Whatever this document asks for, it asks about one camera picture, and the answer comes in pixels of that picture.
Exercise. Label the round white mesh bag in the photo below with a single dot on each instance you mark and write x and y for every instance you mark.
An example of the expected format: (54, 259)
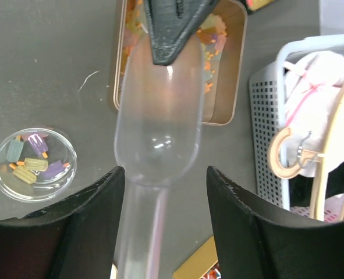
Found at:
(311, 87)

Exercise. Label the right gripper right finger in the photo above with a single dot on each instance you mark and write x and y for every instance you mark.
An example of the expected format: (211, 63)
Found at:
(256, 239)

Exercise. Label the clear round container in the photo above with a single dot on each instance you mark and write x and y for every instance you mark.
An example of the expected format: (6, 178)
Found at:
(36, 164)

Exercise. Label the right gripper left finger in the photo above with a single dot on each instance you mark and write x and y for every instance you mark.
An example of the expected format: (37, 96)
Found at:
(73, 238)

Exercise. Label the gold tin pastel gummies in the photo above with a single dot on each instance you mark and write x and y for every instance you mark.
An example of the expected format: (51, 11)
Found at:
(220, 100)

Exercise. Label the clear plastic scoop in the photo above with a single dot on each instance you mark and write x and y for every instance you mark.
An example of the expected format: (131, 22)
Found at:
(156, 142)

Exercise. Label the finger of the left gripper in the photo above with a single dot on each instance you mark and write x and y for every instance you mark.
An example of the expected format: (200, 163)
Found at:
(171, 23)

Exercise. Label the gold tin colourful gummies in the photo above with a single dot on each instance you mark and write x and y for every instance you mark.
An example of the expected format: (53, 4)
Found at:
(253, 6)

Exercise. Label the wooden clothes hanger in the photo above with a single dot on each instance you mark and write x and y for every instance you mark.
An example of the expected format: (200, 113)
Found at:
(315, 164)

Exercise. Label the grey plastic basket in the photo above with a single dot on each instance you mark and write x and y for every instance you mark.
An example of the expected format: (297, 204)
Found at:
(267, 101)

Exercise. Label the gold tin wrapped candies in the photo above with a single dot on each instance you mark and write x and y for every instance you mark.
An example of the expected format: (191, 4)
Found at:
(203, 263)

